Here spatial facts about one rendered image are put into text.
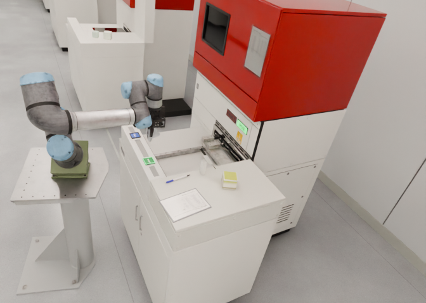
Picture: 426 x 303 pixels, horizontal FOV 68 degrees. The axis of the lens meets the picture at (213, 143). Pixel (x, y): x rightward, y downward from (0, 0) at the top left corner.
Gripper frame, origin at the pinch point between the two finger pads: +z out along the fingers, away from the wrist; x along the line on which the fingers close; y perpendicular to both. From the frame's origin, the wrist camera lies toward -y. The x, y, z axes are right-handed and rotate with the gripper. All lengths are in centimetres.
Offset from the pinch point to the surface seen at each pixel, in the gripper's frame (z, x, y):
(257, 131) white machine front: -5, -14, 59
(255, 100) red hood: -24, -12, 54
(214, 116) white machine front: 12, 32, 59
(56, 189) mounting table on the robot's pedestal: 29, 8, -46
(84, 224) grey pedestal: 68, 14, -34
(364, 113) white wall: 21, 19, 207
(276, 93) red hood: -28, -15, 64
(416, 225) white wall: 79, -66, 207
